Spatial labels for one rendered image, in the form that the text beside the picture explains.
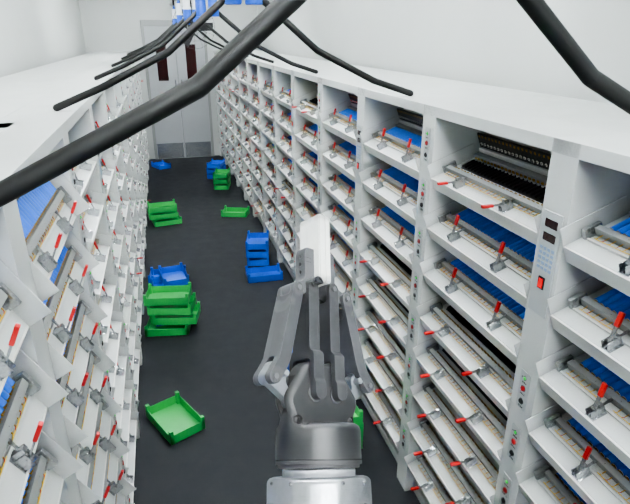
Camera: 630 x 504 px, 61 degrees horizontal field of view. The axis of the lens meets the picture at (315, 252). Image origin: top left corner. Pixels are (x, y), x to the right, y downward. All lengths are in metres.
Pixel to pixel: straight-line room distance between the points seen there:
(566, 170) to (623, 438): 0.63
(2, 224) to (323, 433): 0.78
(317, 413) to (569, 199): 1.04
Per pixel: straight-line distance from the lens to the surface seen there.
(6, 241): 1.11
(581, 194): 1.42
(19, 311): 1.16
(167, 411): 3.26
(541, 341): 1.57
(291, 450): 0.47
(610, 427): 1.49
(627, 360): 1.38
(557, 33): 0.82
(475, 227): 1.93
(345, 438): 0.47
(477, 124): 1.73
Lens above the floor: 1.97
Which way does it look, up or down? 22 degrees down
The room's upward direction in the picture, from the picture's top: straight up
